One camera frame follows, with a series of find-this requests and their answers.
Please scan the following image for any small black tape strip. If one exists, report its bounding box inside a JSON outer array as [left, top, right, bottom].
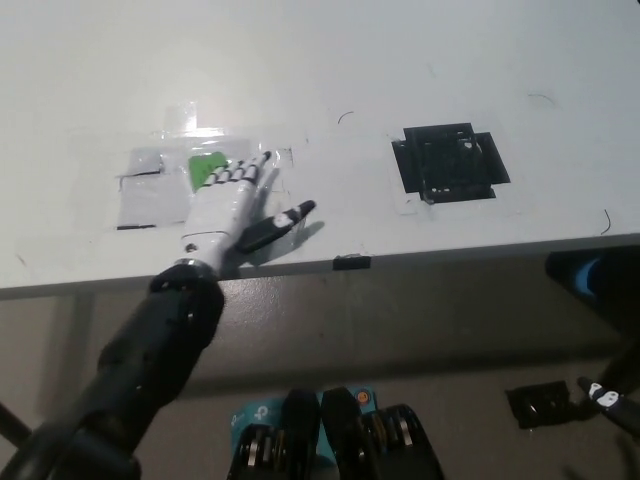
[[332, 254, 372, 272]]

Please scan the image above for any clear tape sheet patch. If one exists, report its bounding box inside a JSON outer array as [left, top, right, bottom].
[[107, 99, 296, 231]]

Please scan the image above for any black metal frame rod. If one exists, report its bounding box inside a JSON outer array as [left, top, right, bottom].
[[599, 339, 640, 396], [0, 399, 34, 444]]

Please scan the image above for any black object with blue part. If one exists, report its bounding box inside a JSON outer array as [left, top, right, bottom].
[[543, 249, 640, 321]]

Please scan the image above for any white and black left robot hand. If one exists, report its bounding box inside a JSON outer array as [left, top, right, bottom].
[[179, 149, 319, 269]]

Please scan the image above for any black tape square patch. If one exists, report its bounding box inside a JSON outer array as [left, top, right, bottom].
[[389, 120, 512, 205]]

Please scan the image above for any green whiteboard eraser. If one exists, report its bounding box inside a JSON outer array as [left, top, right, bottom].
[[186, 151, 229, 191]]

